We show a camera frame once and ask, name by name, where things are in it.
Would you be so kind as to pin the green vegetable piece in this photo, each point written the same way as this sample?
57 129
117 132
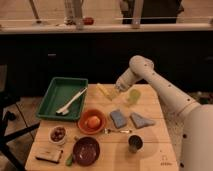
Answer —
69 160

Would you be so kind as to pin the green plastic tray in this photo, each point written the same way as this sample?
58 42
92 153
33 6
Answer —
60 92

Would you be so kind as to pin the dark metal cup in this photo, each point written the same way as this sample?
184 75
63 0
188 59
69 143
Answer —
135 143

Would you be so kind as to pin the white plastic utensil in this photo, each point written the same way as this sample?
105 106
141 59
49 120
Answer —
65 109

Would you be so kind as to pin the person in dark clothes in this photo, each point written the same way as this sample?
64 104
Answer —
153 12

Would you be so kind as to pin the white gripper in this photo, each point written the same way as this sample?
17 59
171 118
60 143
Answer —
126 80

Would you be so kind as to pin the orange plate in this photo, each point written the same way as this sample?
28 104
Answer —
82 123

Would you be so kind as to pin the translucent green cup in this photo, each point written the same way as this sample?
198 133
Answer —
134 96

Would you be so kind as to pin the white bowl with grapes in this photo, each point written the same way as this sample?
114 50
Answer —
57 135

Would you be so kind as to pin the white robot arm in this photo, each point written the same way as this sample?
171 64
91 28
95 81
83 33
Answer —
197 142

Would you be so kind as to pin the dark red bowl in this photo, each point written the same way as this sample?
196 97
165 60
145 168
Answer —
86 151

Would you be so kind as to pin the grey folded cloth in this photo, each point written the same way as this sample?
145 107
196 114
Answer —
141 122

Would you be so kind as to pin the orange fruit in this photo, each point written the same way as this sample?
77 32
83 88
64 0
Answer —
93 122

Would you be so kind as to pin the red object on counter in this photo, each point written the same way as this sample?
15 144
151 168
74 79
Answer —
88 21

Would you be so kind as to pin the metal fork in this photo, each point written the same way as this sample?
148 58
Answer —
107 131

